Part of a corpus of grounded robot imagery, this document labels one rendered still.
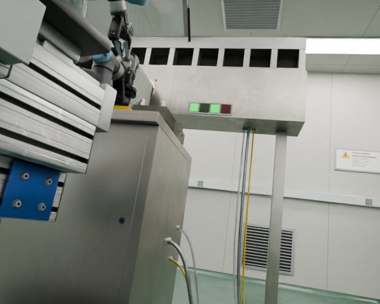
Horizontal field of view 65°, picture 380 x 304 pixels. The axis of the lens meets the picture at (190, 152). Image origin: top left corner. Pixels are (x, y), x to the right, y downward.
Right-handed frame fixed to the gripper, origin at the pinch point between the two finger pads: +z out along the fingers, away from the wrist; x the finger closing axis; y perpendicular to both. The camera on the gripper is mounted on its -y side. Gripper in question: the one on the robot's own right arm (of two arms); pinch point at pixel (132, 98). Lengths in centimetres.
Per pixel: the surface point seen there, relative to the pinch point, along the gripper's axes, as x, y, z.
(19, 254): 16, -73, -29
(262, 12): -55, 169, 146
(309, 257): -132, -72, 263
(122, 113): -12.8, -20.5, -32.0
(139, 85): -0.2, 8.8, 3.9
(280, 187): -75, -28, 46
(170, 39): -3, 54, 31
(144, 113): -20.9, -20.2, -32.0
